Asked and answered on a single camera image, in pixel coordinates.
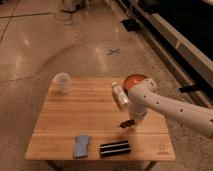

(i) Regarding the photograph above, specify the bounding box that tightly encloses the red chili pepper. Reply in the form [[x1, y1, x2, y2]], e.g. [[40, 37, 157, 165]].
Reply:
[[119, 120, 135, 129]]

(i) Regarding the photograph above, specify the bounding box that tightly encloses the white ceramic cup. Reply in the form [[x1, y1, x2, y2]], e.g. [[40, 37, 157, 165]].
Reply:
[[53, 73, 70, 93]]

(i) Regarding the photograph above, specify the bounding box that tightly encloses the grey object with cables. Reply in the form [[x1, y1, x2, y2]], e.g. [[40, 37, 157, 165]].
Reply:
[[61, 0, 81, 12]]

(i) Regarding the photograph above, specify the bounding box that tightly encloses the white plastic bottle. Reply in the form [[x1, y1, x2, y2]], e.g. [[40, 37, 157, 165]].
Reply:
[[112, 82, 129, 109]]

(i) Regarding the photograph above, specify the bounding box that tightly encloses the black floor mat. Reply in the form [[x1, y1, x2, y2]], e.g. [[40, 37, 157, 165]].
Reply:
[[121, 19, 140, 32]]

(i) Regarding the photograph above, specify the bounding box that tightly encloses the black striped block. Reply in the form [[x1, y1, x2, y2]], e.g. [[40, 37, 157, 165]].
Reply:
[[100, 141, 131, 157]]

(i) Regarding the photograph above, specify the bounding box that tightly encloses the black floor bracket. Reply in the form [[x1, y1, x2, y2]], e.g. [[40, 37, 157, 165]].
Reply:
[[179, 85, 199, 93]]

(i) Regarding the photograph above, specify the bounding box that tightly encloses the blue sponge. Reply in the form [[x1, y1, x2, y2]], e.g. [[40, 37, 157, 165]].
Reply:
[[73, 135, 90, 158]]

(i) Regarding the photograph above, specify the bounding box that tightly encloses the wooden folding table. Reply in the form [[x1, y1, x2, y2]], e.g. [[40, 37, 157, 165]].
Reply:
[[25, 77, 176, 163]]

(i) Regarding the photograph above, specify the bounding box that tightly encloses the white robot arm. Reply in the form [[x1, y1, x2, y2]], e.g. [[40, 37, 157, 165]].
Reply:
[[126, 78, 213, 139]]

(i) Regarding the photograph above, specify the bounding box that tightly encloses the orange bowl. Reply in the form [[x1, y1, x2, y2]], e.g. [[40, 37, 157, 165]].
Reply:
[[123, 74, 146, 93]]

